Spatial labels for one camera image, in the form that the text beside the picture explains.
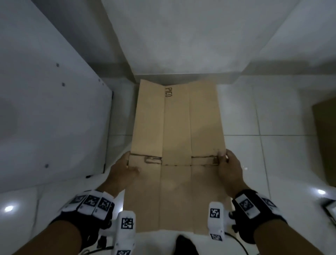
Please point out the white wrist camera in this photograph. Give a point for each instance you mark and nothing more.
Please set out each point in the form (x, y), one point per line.
(126, 228)
(215, 215)

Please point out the person's black shoe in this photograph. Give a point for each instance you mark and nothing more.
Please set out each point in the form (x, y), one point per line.
(185, 245)

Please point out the person's right hand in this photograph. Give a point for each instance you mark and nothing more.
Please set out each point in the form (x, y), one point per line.
(232, 176)

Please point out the open brown carton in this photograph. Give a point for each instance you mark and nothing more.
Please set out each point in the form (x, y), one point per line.
(325, 144)

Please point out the person's left forearm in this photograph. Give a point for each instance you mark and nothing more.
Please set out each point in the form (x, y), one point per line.
(50, 239)

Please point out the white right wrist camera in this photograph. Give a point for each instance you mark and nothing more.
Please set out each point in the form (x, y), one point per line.
(215, 215)

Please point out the black left wristband white markers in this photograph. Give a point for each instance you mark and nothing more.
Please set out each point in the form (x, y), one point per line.
(89, 207)

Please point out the person's left hand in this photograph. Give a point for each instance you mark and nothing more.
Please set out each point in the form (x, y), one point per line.
(120, 176)

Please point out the green-lined brown cardboard box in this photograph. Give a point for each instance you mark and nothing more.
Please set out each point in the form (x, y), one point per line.
(176, 126)

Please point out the black wristband white markers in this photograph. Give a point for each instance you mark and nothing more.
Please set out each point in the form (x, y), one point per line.
(89, 207)
(254, 210)

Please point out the black right wristband white markers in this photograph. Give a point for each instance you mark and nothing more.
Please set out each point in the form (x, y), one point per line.
(254, 210)

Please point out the white table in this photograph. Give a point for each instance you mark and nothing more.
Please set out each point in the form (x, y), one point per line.
(52, 118)

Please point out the person's right forearm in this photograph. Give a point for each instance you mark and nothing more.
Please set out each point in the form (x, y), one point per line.
(286, 239)

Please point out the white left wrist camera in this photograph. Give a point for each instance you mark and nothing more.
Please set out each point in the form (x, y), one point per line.
(126, 228)

